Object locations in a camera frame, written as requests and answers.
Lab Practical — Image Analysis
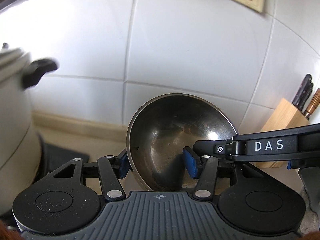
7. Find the black gas stove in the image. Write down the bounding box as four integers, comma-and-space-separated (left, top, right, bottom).
33, 133, 89, 183

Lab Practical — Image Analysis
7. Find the black ribbed knife handle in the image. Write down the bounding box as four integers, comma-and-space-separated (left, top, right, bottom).
300, 80, 313, 112

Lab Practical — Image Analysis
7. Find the wooden knife block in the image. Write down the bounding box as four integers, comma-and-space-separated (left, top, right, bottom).
254, 97, 311, 169

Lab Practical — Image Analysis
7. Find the large aluminium pot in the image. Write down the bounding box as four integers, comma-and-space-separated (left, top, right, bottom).
1, 43, 58, 215

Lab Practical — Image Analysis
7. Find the brown wooden knife handle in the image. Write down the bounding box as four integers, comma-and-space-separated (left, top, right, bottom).
303, 88, 320, 119

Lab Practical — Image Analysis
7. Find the steel bowl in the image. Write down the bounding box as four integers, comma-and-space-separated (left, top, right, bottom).
126, 93, 238, 191

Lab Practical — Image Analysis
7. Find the black riveted knife handle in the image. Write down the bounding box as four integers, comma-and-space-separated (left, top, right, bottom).
292, 74, 313, 111

